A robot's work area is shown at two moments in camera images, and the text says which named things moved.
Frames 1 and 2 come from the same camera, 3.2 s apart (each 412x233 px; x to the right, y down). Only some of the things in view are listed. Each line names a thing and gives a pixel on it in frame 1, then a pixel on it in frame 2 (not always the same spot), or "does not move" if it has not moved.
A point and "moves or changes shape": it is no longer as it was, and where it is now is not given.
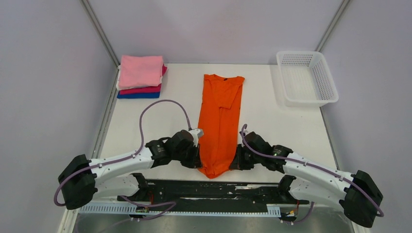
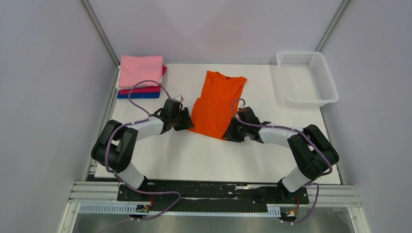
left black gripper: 195,161 → 187,123
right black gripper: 238,163 → 230,135
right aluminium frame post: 344,4 does not move
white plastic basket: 307,79 does not move
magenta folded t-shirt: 152,89 does not move
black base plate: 213,191 does not move
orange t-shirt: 219,122 moves or changes shape
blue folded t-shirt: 142,95 does not move
